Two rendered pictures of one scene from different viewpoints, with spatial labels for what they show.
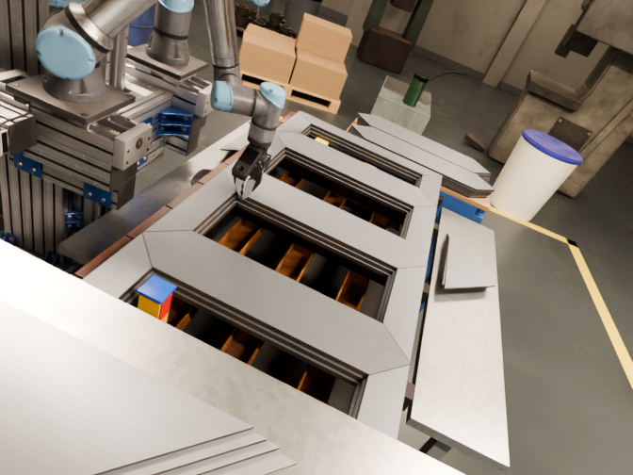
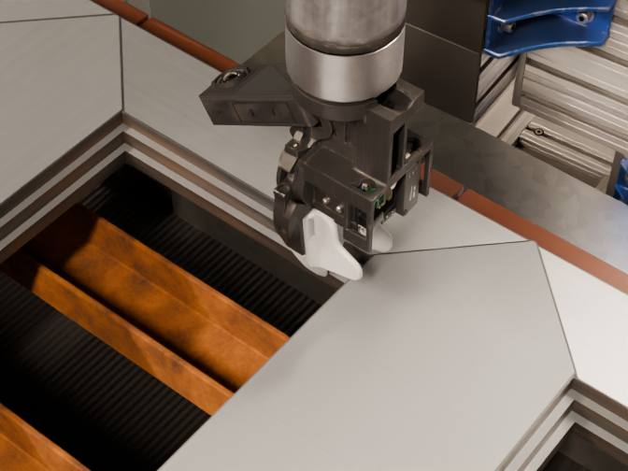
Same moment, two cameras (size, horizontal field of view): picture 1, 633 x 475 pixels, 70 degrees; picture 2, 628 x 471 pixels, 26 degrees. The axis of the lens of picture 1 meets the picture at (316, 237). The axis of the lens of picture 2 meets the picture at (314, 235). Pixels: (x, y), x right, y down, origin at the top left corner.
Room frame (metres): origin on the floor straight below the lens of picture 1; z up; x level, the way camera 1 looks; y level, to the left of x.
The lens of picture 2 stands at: (1.54, -0.30, 1.65)
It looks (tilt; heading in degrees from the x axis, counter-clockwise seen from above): 48 degrees down; 124
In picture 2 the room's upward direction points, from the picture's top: straight up
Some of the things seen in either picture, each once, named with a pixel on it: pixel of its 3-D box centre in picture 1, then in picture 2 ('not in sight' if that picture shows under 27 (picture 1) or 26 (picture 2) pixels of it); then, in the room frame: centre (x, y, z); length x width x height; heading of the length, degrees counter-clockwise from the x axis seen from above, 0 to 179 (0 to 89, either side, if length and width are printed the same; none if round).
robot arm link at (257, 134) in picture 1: (261, 130); (348, 42); (1.19, 0.26, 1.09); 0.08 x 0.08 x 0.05
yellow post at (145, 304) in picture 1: (151, 321); not in sight; (0.67, 0.27, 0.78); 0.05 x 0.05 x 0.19; 85
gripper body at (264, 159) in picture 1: (255, 155); (351, 141); (1.19, 0.26, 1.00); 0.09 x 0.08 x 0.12; 175
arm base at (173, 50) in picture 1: (169, 42); not in sight; (1.56, 0.75, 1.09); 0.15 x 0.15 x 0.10
